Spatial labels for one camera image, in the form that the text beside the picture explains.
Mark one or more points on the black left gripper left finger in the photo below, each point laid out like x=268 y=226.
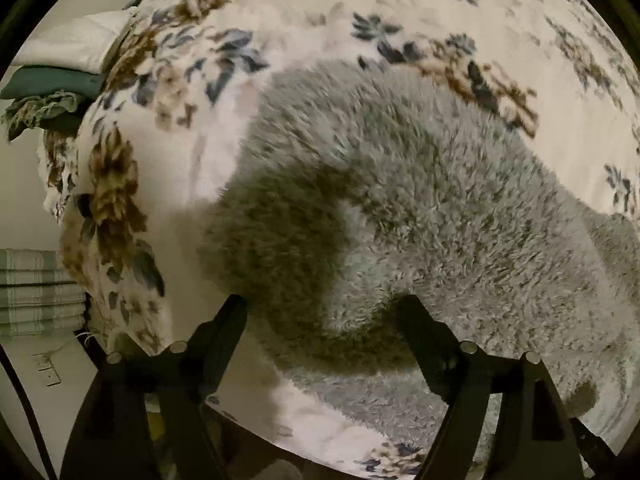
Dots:
x=111 y=437

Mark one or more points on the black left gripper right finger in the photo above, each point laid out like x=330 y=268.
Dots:
x=533 y=437

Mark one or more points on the grey fluffy fleece pants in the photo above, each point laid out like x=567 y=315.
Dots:
x=355 y=188

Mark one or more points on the green striped curtain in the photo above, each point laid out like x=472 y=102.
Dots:
x=38 y=297

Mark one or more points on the floral plush bed blanket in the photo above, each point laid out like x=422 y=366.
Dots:
x=131 y=189

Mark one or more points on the dark green pillow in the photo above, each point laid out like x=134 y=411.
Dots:
x=48 y=98

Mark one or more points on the white pillow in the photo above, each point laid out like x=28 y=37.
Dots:
x=86 y=44

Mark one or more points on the white wall socket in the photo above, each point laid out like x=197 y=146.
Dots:
x=45 y=369

